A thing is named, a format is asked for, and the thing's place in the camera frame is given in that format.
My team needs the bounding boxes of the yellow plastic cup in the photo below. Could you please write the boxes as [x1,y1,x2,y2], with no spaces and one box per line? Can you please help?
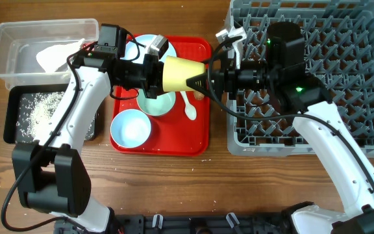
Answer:
[162,56,206,92]

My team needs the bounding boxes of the green bowl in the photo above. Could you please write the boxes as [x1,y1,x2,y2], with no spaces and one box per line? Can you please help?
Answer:
[136,90,176,116]

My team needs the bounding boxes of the small light blue bowl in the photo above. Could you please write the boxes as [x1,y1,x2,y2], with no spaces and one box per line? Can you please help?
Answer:
[110,109,152,149]

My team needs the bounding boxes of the red snack wrapper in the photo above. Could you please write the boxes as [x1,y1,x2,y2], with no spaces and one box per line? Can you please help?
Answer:
[81,42,97,51]

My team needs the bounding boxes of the white rice grains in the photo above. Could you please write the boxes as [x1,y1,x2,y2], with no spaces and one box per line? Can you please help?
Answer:
[14,92,64,143]

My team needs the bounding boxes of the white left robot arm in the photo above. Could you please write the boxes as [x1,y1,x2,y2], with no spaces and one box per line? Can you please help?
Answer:
[1,24,169,233]

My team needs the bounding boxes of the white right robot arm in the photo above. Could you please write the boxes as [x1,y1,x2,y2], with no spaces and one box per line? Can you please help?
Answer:
[186,21,374,233]

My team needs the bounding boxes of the grey dishwasher rack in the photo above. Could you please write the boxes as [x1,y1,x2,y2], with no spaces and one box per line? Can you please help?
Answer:
[225,0,374,158]

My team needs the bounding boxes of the black waste tray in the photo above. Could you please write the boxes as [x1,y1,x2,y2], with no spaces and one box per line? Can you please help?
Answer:
[3,83,100,144]

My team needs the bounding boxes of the clear plastic waste bin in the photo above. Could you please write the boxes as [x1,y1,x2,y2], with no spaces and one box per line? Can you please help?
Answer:
[0,18,99,90]

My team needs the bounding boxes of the brown carrot piece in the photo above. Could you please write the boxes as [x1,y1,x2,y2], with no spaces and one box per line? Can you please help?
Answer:
[193,91,205,100]

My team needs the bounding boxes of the large light blue plate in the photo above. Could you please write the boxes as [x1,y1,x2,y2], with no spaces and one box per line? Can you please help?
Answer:
[121,34,177,64]

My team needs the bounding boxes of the white plastic spoon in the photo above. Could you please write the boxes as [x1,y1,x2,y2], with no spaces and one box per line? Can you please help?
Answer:
[180,91,197,121]

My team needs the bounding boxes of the red plastic tray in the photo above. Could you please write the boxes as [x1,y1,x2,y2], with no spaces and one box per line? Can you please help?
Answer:
[110,36,212,157]

